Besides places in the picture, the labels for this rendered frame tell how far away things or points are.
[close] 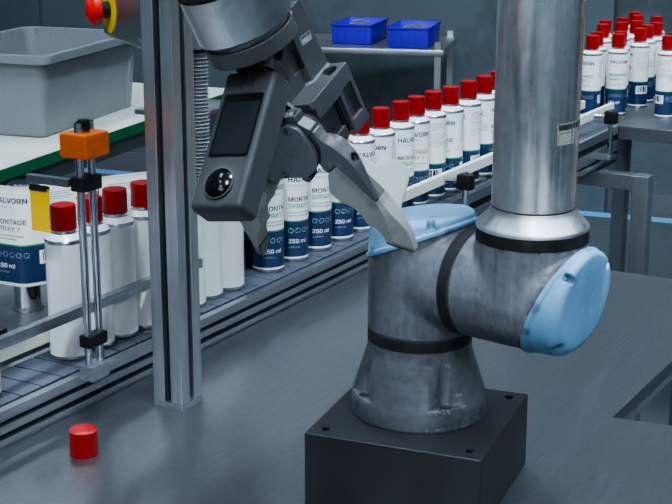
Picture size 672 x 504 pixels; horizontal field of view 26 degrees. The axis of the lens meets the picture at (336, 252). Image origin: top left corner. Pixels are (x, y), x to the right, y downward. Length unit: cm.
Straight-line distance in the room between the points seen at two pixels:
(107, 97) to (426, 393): 274
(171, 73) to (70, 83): 222
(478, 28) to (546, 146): 515
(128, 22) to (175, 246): 28
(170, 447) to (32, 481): 18
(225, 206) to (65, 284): 87
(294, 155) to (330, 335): 107
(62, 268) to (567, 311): 72
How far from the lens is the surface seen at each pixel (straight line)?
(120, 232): 197
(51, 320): 184
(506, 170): 146
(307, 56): 112
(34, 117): 389
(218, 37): 106
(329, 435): 157
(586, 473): 172
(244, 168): 105
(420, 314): 155
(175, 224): 181
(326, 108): 111
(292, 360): 205
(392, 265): 154
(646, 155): 650
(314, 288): 235
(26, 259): 213
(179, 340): 185
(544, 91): 143
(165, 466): 172
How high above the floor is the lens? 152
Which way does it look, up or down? 15 degrees down
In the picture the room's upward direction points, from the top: straight up
